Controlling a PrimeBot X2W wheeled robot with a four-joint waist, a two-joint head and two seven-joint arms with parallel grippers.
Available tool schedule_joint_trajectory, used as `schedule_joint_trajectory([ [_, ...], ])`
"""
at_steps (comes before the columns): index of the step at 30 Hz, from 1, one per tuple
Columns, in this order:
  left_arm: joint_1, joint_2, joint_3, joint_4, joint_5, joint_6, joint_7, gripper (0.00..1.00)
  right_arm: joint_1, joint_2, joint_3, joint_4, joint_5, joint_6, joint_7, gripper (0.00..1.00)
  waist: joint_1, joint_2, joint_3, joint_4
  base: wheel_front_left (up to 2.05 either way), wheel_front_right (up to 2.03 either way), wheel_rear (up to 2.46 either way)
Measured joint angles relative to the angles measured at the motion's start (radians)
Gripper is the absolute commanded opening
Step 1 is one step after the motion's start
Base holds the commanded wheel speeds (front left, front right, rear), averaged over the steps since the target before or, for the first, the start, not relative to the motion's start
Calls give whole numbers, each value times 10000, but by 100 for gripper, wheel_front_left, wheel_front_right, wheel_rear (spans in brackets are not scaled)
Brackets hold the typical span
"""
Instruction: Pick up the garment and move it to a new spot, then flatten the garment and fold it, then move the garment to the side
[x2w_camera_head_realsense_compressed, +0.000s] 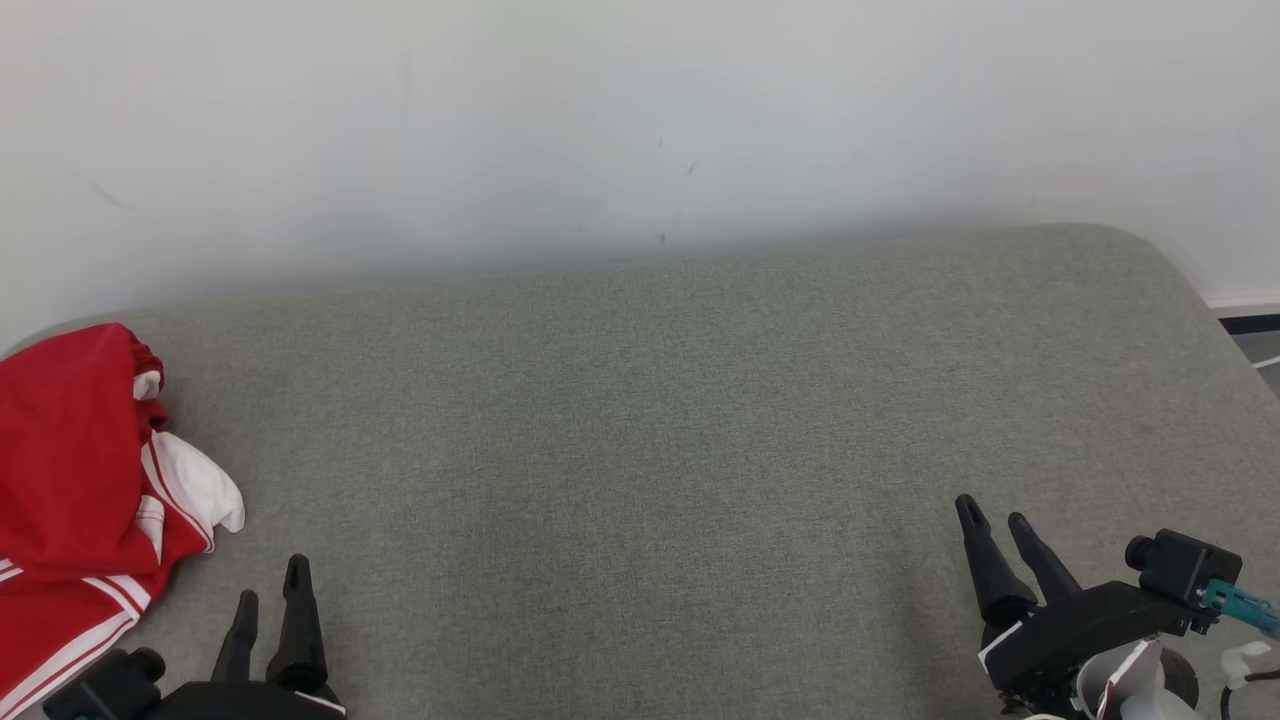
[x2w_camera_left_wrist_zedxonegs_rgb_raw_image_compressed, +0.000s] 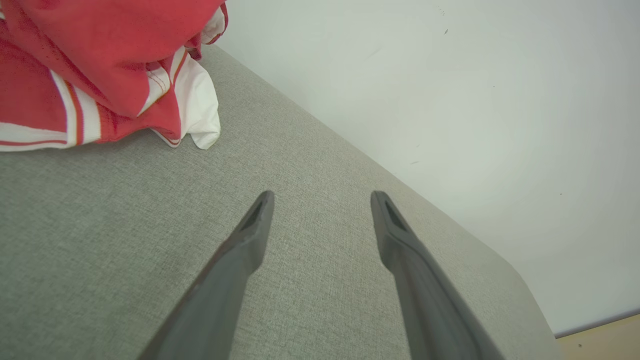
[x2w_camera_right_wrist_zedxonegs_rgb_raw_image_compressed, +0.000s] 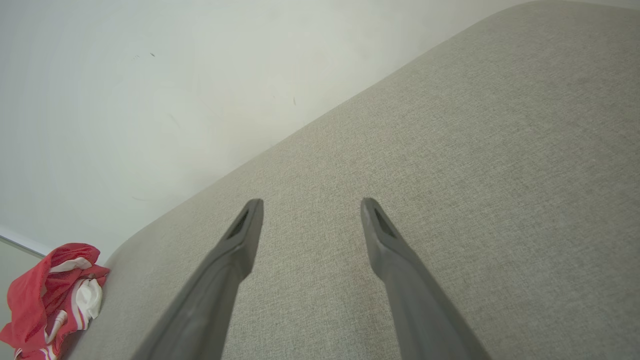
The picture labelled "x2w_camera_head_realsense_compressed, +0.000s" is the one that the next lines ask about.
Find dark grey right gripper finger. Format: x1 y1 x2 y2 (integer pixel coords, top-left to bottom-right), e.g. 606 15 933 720
955 495 1038 628
1008 513 1083 606

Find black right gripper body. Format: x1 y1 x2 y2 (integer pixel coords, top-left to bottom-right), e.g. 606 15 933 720
978 580 1193 719

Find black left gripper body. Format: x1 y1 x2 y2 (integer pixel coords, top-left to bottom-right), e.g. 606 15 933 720
140 684 346 720

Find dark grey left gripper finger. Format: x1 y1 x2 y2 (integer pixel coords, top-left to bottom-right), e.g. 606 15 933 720
212 590 259 685
265 555 329 691

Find red Bulls basketball jersey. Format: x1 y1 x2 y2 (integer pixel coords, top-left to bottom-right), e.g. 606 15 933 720
0 430 246 720

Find red shorts with white stripe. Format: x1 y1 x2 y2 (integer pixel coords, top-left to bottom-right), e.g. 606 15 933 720
0 322 169 581

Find grey fabric sofa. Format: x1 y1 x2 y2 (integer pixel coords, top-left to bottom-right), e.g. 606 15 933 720
0 222 1280 720

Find teal cable connector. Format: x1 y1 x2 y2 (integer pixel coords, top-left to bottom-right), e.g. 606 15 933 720
1200 580 1280 641

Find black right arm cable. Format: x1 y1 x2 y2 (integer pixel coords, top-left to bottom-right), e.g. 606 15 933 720
1218 640 1280 720

